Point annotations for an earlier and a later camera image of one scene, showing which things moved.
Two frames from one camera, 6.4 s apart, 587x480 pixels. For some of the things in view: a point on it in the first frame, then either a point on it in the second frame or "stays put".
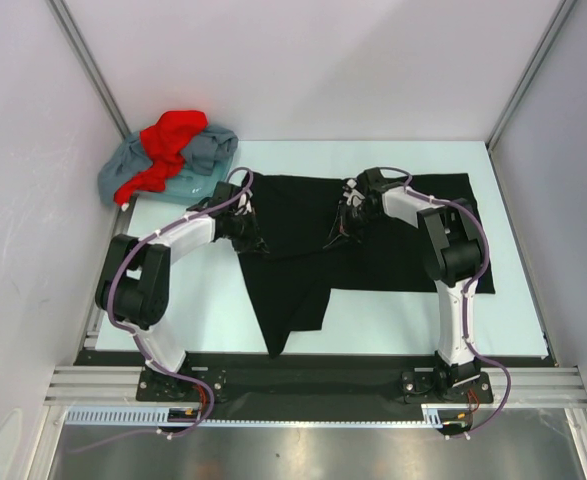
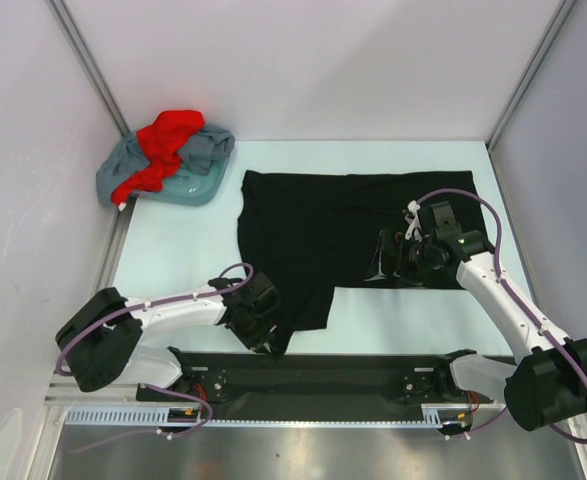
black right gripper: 345,227 → 391,242
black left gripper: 254,242 → 263,333
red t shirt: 163,142 stays put
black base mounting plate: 318,385 stays put
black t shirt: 293,266 stays put
